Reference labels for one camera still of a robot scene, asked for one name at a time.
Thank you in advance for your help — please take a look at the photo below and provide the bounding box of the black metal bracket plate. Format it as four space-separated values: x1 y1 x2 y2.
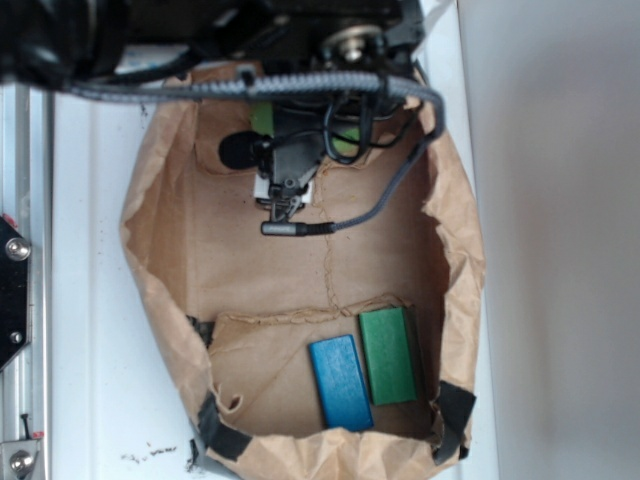
0 215 32 372

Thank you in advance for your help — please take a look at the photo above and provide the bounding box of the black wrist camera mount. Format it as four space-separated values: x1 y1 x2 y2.
255 105 325 237

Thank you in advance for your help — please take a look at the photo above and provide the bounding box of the blue wooden block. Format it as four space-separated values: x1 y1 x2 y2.
308 335 374 432

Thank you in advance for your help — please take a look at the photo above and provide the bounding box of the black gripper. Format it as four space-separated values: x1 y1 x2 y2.
191 1 425 75

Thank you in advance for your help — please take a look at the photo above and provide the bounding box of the aluminium frame rail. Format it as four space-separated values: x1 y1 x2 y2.
1 85 54 479

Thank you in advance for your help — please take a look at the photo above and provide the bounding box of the black foam microphone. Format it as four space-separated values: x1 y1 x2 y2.
218 130 273 170

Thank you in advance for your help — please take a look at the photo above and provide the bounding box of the brown paper bag tray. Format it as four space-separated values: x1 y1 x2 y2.
121 100 486 479

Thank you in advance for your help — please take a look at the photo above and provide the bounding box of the green plush animal toy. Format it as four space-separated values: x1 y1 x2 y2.
249 103 360 157

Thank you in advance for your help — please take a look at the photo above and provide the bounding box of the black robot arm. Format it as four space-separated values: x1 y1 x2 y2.
1 1 426 90

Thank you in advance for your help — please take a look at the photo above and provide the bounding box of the grey braided cable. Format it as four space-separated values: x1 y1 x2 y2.
64 69 446 236

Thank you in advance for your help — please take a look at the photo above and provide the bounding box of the green wooden block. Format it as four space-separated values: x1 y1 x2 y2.
359 307 418 406

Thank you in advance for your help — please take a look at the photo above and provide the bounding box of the silver corner bracket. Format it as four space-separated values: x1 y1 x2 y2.
1 440 40 480

